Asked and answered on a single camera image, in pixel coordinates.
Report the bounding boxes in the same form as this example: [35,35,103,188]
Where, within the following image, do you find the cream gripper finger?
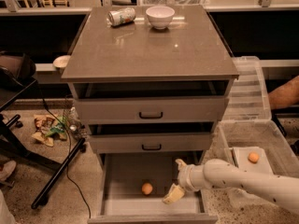
[163,184,185,204]
[175,159,187,171]

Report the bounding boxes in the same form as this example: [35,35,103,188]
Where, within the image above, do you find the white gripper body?
[178,164,205,192]

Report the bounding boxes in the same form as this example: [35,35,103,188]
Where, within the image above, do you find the orange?
[141,183,153,196]
[248,152,260,163]

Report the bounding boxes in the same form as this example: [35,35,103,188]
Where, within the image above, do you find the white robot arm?
[163,159,299,214]

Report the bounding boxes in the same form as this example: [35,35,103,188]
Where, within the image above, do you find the person's forearm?
[268,76,299,110]

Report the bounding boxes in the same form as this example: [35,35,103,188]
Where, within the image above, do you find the middle grey drawer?
[88,121,215,153]

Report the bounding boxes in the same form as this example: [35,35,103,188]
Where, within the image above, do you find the grey drawer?
[88,121,215,153]
[72,81,231,123]
[88,151,218,224]

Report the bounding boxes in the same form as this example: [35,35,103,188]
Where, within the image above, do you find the bottom grey drawer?
[88,151,218,224]

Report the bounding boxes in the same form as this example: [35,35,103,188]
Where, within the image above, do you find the top grey drawer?
[72,81,231,123]

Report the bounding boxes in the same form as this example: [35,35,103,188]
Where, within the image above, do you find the grey drawer cabinet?
[61,5,240,224]

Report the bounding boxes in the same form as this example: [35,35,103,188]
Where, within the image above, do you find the orange in plastic bin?
[248,152,260,163]

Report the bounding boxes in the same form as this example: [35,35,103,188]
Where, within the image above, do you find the clear plastic storage bin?
[214,119,299,209]

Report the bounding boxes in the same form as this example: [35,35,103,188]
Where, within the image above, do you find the clear plastic bin lid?
[222,57,271,121]

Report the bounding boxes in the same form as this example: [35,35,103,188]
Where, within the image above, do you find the black stand leg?
[31,138,85,210]

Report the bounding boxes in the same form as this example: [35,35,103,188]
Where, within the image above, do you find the snack bags on floor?
[32,115,67,147]

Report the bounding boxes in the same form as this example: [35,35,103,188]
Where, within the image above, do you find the white bowl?
[146,6,175,29]

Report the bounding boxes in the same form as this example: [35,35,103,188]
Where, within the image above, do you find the small round dish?
[53,55,70,69]

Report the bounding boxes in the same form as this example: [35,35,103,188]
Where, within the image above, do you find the tipped soda can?
[107,7,135,27]

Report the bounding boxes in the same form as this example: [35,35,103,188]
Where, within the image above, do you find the white shoe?
[0,161,17,181]

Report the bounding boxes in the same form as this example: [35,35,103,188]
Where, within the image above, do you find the black chair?
[0,51,36,111]

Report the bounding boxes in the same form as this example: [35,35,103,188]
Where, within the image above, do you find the black power cable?
[36,81,92,219]

